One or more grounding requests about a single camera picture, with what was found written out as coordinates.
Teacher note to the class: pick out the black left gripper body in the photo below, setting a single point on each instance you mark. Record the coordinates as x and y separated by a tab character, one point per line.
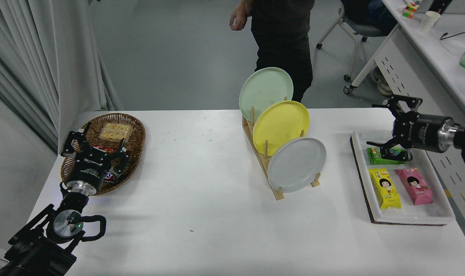
87	168

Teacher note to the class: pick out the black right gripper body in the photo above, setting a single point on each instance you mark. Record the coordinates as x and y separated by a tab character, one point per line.
420	132

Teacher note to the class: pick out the grey plate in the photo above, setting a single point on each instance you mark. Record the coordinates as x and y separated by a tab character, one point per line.
295	165

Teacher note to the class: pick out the person's forearm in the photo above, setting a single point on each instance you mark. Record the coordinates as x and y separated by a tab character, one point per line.
247	2

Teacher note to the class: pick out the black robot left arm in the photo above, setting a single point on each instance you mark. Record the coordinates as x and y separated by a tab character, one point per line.
33	253

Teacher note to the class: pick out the yellow plate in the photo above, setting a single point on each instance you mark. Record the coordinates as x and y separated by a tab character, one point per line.
280	124

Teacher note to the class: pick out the wooden plate rack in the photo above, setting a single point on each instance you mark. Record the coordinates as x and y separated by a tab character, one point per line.
279	194

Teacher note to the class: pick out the pale green plate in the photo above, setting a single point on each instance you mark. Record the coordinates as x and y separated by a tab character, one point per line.
265	90

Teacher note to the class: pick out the person's hand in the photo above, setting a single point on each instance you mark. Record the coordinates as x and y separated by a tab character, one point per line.
240	18

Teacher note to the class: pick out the brown candy bar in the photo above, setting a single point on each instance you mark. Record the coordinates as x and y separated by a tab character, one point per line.
110	177

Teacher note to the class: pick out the red candy bar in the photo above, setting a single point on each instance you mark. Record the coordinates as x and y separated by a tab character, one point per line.
102	148

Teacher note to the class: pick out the brown wicker basket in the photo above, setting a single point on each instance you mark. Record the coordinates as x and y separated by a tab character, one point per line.
134	134

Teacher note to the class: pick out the clear pack of biscuits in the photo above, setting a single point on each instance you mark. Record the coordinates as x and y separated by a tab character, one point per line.
116	131

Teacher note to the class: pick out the green snack pack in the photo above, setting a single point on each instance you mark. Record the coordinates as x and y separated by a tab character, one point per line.
375	160

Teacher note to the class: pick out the pink snack pack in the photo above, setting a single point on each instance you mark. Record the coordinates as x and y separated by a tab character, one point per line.
414	188

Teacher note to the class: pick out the yellow snack pack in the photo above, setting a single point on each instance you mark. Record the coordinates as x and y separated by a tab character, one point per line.
385	189

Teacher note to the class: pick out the white foam tray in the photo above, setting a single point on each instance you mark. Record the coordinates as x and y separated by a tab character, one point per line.
408	214

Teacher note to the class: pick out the grey office chair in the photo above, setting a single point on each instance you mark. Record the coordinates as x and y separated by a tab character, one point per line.
370	31

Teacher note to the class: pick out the white paper cup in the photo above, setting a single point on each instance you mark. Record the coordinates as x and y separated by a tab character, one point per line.
431	19

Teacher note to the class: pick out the pale grey curtain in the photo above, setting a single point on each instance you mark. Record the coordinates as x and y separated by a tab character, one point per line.
44	57

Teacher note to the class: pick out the colourful puzzle cube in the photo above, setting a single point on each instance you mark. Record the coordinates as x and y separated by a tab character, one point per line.
410	10

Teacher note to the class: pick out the black device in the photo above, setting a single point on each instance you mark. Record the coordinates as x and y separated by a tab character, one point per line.
441	4

